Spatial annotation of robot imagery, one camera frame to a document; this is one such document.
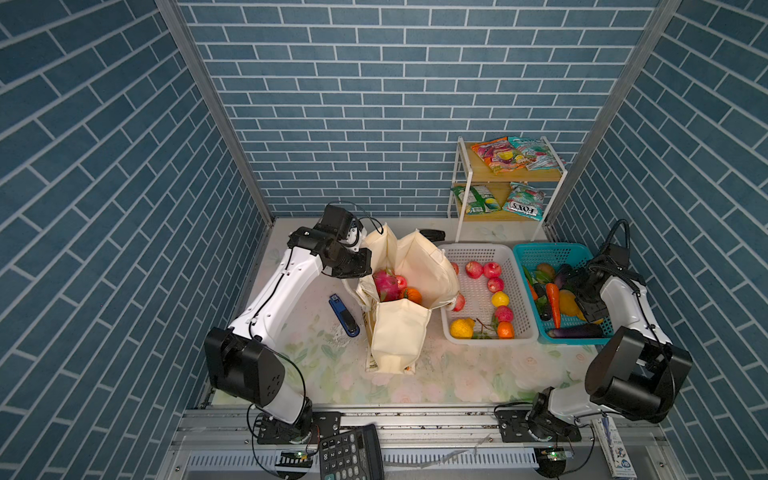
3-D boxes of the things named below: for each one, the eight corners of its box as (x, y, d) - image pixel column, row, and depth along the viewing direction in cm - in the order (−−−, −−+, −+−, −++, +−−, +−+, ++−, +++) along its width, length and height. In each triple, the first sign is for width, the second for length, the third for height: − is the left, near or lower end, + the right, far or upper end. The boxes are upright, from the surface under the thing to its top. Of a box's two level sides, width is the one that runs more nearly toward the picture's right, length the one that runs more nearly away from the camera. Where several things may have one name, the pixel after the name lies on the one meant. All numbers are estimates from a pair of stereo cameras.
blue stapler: (351, 340, 91) (349, 334, 87) (326, 304, 99) (323, 296, 95) (361, 333, 92) (360, 326, 88) (336, 297, 100) (333, 290, 96)
